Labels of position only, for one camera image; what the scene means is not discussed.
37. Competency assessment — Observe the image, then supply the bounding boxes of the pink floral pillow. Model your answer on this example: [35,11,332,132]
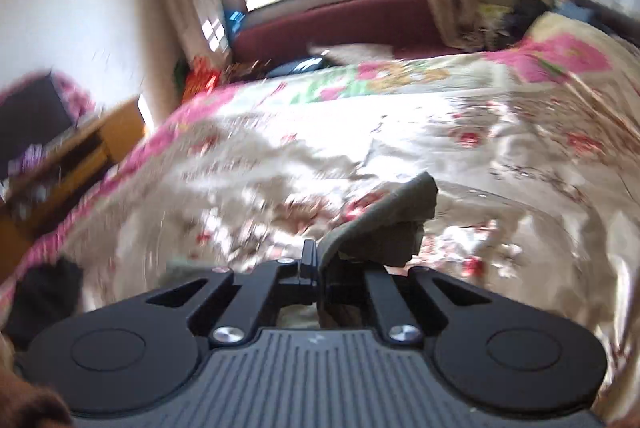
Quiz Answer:
[515,12,640,109]

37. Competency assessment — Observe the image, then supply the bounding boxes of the white plastic bag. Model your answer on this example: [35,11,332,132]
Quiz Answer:
[475,2,516,33]

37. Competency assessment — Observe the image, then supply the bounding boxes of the floral satin bedspread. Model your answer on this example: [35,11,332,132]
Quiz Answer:
[0,10,640,424]

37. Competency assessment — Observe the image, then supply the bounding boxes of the grey cushion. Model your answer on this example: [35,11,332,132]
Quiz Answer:
[306,42,396,66]

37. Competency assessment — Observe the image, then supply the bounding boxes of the wooden cabinet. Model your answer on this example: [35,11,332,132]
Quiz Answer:
[0,99,147,281]

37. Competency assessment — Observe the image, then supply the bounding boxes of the person's brown fuzzy clothing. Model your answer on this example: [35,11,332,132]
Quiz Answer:
[0,330,73,428]

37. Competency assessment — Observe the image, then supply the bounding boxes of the black shiny bag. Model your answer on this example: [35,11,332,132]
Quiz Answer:
[265,56,331,78]

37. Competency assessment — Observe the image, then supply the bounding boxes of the teal bag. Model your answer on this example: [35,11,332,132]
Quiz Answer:
[224,9,248,37]

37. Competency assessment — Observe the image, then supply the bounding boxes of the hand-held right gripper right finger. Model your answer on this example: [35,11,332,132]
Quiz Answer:
[364,265,483,345]

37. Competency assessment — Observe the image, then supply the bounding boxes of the red bag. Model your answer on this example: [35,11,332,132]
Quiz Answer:
[180,56,223,103]

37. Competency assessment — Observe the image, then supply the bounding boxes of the black screen with pink cover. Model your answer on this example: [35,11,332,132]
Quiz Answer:
[0,70,98,181]

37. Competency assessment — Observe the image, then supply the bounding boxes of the grey-green pants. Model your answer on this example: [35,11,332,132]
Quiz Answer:
[165,172,440,329]

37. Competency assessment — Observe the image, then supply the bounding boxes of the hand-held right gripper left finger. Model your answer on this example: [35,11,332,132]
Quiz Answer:
[146,239,321,347]

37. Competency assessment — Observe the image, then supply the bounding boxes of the maroon sofa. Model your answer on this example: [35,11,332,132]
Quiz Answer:
[231,0,463,68]

